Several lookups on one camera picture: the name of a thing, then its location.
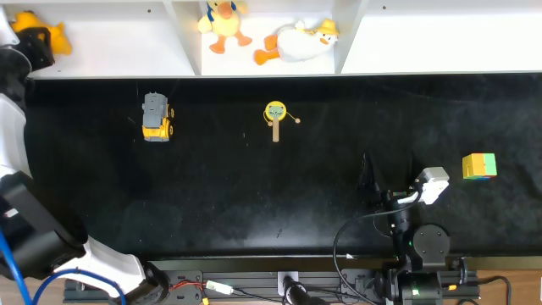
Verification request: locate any many-coloured puzzle cube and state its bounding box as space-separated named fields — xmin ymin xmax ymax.
xmin=462 ymin=152 xmax=498 ymax=182

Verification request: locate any black cable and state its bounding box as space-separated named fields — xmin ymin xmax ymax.
xmin=332 ymin=192 xmax=424 ymax=305

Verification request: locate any yellow rubber duck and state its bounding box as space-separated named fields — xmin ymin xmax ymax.
xmin=10 ymin=10 xmax=73 ymax=57

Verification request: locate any yellow wooden rattle drum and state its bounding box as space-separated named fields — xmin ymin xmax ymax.
xmin=263 ymin=100 xmax=301 ymax=143

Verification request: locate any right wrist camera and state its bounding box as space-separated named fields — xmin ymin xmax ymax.
xmin=413 ymin=166 xmax=451 ymax=206

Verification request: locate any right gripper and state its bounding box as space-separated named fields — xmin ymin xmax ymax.
xmin=357 ymin=152 xmax=421 ymax=208

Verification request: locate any mounting rail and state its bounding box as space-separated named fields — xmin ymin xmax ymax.
xmin=63 ymin=269 xmax=482 ymax=305

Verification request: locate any white plush duck yellow hat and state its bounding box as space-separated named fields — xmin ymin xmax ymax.
xmin=253 ymin=18 xmax=340 ymax=66

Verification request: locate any white shelf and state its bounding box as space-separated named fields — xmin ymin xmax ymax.
xmin=0 ymin=0 xmax=542 ymax=80

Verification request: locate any blue cable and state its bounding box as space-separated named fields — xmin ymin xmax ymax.
xmin=0 ymin=228 xmax=128 ymax=305

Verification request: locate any grey and yellow toy truck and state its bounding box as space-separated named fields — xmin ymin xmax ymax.
xmin=141 ymin=91 xmax=175 ymax=143

